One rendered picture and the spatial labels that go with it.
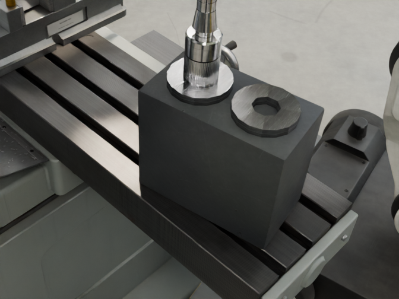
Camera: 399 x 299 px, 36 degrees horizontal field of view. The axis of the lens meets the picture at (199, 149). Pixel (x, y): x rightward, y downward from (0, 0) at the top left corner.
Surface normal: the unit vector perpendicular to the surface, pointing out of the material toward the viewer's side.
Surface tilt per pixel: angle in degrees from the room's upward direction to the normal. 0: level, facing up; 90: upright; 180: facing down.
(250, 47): 0
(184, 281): 0
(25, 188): 90
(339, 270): 0
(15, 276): 90
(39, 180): 90
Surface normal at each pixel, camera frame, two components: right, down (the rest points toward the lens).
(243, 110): 0.07, -0.70
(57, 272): 0.72, 0.52
